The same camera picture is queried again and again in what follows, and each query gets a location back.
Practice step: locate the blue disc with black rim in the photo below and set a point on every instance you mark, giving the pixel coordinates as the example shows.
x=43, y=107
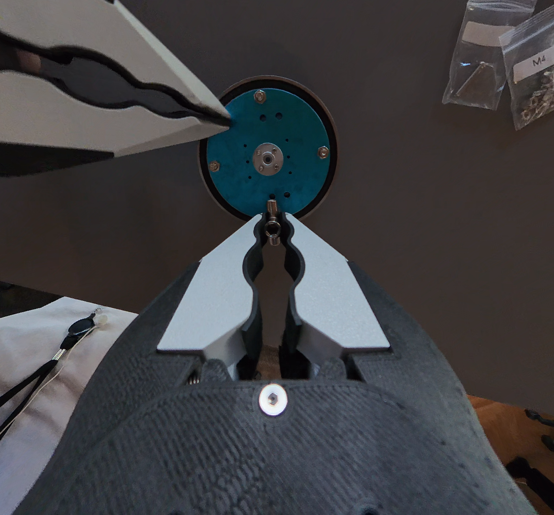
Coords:
x=242, y=177

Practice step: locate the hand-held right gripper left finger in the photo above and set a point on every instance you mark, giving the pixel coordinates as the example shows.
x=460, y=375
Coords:
x=207, y=307

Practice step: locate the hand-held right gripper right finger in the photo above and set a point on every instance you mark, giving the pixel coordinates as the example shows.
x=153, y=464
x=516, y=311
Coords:
x=337, y=307

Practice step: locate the metal cross socket wrench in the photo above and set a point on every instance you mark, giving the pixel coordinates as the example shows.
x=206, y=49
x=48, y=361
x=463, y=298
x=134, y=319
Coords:
x=272, y=225

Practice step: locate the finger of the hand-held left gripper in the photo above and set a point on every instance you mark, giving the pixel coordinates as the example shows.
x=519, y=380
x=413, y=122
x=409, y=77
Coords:
x=86, y=125
x=86, y=21

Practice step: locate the clear plastic parts bag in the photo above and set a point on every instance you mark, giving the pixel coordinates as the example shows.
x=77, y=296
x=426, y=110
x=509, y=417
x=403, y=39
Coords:
x=476, y=56
x=534, y=90

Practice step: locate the person's white t-shirt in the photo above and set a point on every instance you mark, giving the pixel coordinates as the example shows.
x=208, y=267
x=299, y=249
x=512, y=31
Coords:
x=43, y=393

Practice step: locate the person's left hand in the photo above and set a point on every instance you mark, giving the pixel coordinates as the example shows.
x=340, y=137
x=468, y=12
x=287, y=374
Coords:
x=29, y=62

